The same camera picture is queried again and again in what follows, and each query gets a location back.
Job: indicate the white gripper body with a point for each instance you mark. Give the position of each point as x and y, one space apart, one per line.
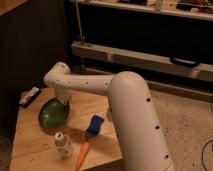
63 95

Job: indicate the green ceramic bowl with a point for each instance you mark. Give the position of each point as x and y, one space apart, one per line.
53 113

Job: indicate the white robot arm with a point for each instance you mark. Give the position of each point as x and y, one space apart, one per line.
140 136

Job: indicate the small black white box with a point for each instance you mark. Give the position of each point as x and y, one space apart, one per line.
28 98

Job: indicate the blue sponge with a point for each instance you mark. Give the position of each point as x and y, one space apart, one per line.
95 124

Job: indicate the wooden low table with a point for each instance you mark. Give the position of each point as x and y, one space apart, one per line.
33 147

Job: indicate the clear plastic bottle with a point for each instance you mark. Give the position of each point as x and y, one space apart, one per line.
63 144

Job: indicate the orange carrot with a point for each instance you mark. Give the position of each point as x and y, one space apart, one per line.
82 155

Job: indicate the vertical metal pole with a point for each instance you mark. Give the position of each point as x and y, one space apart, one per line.
82 39

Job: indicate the black handle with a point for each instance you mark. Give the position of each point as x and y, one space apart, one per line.
185 64

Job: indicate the metal rail shelf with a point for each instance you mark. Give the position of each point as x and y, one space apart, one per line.
156 63

